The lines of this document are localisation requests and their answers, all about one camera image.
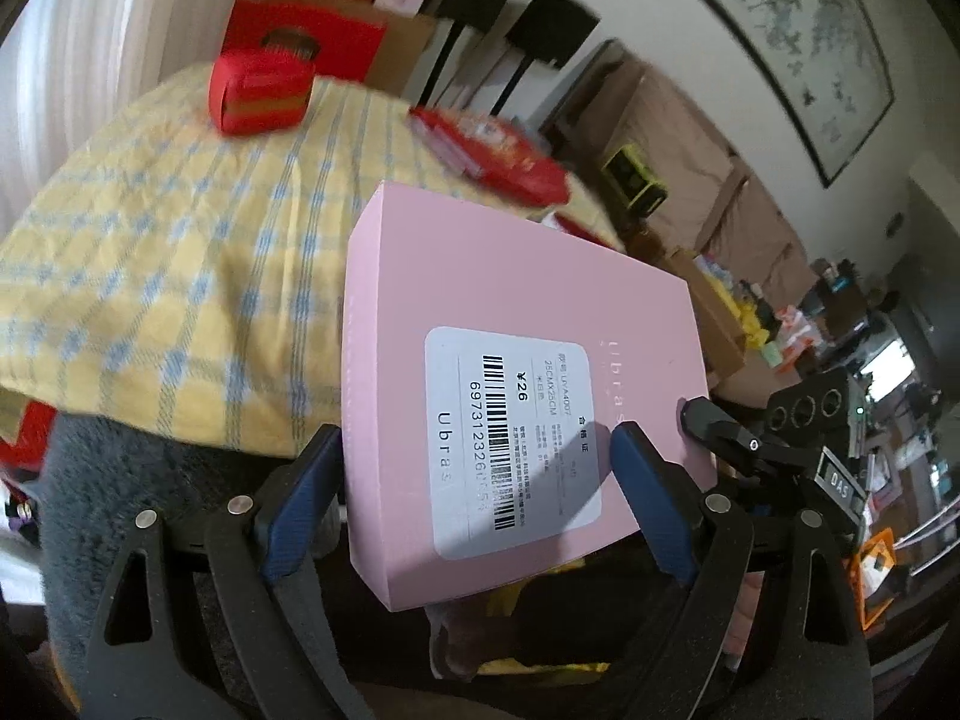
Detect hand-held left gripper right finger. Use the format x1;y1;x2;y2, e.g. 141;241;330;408
609;421;875;720

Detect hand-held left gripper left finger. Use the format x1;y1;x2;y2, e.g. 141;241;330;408
75;424;353;720

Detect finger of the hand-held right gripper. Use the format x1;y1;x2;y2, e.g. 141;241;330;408
679;396;807;496

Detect white orange paper bags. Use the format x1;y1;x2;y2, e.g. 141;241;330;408
772;304;822;368

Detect shallow cardboard tray box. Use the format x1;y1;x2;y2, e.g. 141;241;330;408
660;247;749;387

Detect yellow cloth bag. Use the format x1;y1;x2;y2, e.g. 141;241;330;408
731;285;777;350

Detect cluttered wooden shelf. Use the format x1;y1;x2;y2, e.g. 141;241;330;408
810;259;901;361

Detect grey fluffy seat cushion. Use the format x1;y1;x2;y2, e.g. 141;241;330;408
41;412;346;691

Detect green black portable speaker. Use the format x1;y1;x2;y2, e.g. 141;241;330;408
600;144;670;215

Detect large beige sofa cushion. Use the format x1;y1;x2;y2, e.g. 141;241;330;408
585;60;732;241

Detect yellow plaid tablecloth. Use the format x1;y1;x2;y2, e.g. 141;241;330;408
0;64;623;458

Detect red cartoon print gift bag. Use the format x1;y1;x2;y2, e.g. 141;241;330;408
409;106;571;207

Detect brown sofa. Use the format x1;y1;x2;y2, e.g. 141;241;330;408
547;37;826;406

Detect framed ink painting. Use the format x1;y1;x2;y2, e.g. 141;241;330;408
660;0;897;188

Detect small red box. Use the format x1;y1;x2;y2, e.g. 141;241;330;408
208;47;314;137

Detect large closed cardboard box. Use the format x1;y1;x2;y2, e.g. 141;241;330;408
266;0;440;98

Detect red cookie gift box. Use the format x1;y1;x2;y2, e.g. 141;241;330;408
225;0;389;83

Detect white sheer curtain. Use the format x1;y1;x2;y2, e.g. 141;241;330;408
0;0;256;241

